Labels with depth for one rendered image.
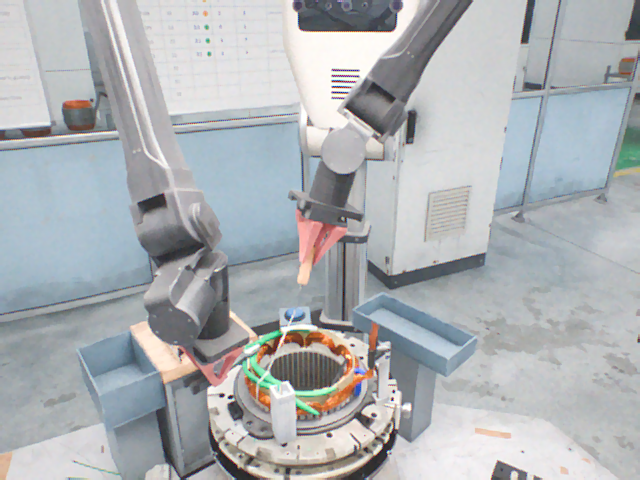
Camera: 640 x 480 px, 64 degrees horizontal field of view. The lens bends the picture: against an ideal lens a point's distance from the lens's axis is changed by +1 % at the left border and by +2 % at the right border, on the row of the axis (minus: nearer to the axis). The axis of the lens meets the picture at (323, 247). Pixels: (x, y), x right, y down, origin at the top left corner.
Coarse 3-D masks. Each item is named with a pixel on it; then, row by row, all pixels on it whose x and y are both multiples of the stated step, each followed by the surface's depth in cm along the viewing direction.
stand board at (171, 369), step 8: (232, 312) 112; (240, 320) 109; (136, 328) 106; (144, 328) 106; (248, 328) 106; (136, 336) 104; (144, 336) 104; (152, 336) 104; (256, 336) 104; (144, 344) 102; (152, 344) 101; (160, 344) 101; (152, 352) 99; (160, 352) 99; (168, 352) 99; (160, 360) 97; (168, 360) 97; (176, 360) 97; (184, 360) 97; (160, 368) 95; (168, 368) 95; (176, 368) 95; (184, 368) 96; (192, 368) 97; (168, 376) 94; (176, 376) 96
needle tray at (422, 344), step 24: (360, 312) 115; (384, 312) 119; (408, 312) 115; (384, 336) 108; (408, 336) 111; (432, 336) 111; (456, 336) 108; (408, 360) 107; (432, 360) 100; (456, 360) 100; (408, 384) 110; (432, 384) 114; (432, 408) 118; (408, 432) 114
